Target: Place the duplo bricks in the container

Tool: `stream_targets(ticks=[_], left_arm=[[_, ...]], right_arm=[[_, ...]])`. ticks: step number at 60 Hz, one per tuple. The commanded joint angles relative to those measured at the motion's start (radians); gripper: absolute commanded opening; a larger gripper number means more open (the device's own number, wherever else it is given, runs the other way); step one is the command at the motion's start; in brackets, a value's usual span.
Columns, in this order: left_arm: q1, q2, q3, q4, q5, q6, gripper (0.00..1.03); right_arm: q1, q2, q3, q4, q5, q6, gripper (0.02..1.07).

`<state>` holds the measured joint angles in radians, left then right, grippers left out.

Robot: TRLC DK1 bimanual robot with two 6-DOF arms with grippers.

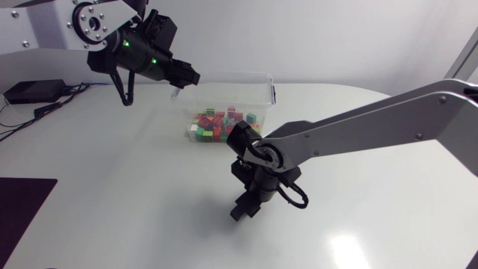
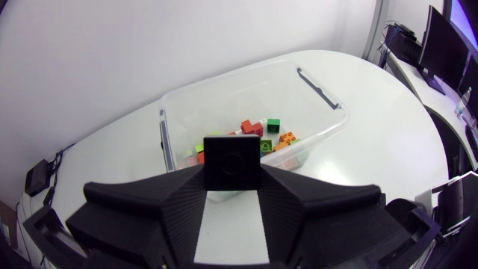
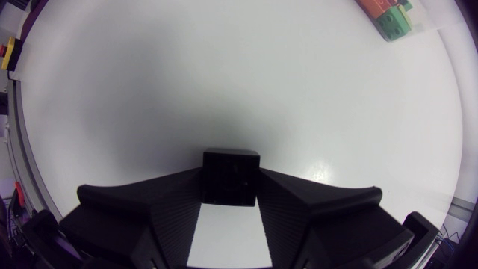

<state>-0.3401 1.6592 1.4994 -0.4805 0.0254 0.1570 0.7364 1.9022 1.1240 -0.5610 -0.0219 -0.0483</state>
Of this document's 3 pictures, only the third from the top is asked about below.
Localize orange toy brick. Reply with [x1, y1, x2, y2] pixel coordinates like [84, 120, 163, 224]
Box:
[356, 0, 394, 19]

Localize yellow emergency stop box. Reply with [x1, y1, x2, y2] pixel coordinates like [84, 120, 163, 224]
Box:
[0, 36, 24, 72]

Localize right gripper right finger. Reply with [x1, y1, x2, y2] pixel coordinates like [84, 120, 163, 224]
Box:
[256, 167, 415, 269]

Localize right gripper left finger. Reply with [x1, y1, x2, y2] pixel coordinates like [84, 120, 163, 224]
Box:
[59, 167, 203, 269]

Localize green toy brick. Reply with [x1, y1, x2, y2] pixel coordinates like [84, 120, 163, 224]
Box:
[374, 6, 412, 42]

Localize black toy brick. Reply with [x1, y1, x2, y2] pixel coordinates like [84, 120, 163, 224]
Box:
[201, 147, 261, 208]

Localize clear plastic container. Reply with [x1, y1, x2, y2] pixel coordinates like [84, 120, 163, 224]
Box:
[353, 0, 466, 43]

